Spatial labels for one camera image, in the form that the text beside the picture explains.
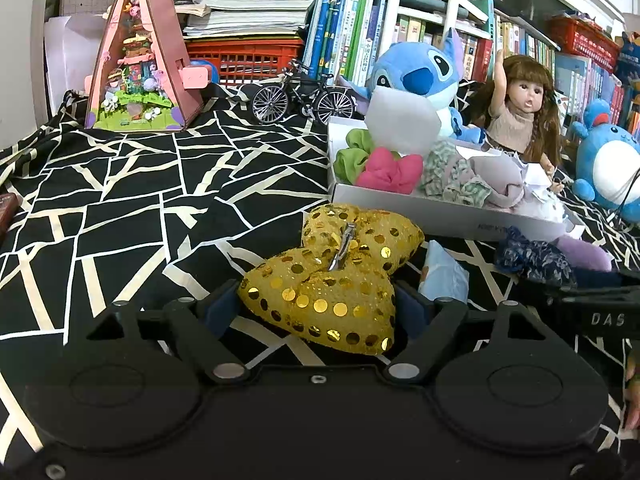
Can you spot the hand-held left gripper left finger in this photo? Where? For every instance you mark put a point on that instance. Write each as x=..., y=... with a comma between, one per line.
x=220, y=307

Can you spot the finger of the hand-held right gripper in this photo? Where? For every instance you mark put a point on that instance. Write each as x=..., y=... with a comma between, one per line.
x=540, y=292

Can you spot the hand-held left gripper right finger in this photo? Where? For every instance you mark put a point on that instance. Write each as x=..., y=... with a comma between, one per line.
x=410, y=310

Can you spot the yellow sequin bow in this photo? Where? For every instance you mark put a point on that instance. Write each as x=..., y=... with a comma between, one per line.
x=325, y=280

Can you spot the white cardboard box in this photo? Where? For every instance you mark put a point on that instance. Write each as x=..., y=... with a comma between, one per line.
x=450, y=210

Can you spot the pink fabric bow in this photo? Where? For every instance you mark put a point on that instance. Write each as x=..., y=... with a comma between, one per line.
x=390, y=172

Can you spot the person's right hand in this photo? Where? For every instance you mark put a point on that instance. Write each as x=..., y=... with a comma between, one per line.
x=634, y=400

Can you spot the dark blue floral scrunchie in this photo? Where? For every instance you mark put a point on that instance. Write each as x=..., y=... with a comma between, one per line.
x=532, y=260

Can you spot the light blue cloth item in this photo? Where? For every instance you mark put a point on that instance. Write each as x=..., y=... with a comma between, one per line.
x=442, y=275

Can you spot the purple scrunchie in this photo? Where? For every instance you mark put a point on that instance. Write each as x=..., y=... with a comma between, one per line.
x=585, y=252

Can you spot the crumpled white paper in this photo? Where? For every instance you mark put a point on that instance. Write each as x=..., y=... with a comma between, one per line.
x=531, y=176

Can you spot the mauve cloth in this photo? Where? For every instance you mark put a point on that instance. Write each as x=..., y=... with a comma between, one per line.
x=500, y=180

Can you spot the green plaid scrunchie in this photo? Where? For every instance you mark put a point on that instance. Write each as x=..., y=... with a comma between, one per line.
x=450, y=175

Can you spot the black patterned tablecloth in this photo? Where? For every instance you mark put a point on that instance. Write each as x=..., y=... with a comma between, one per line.
x=125, y=200

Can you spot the round blue white-bellied plush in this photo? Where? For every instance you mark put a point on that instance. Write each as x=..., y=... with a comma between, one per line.
x=610, y=165

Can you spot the brown-haired doll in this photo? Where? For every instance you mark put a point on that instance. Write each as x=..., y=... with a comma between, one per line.
x=520, y=110

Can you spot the translucent white bag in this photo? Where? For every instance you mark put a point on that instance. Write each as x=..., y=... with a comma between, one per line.
x=400, y=120

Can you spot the miniature black bicycle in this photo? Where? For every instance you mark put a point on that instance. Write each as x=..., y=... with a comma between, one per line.
x=305, y=95

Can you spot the brown flat object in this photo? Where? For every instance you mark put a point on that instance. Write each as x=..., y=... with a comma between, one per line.
x=6, y=210

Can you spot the blue alien plush toy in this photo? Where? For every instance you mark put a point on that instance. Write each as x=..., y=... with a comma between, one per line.
x=420, y=75

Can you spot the blue ball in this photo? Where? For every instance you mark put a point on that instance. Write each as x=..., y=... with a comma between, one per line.
x=207, y=71

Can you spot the red plastic basket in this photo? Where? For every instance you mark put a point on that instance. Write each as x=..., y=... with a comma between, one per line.
x=240, y=60

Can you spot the blue printed carton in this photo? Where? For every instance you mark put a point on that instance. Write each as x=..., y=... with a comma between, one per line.
x=630, y=60

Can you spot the red basket with clutter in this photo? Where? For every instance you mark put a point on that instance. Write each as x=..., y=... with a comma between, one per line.
x=585, y=40

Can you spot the pink triangular miniature house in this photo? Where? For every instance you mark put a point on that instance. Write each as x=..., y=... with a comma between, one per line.
x=145, y=60

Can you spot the white board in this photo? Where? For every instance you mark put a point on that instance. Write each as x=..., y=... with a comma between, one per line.
x=70, y=60

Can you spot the row of upright books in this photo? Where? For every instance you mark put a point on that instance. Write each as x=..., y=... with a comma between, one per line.
x=350, y=25

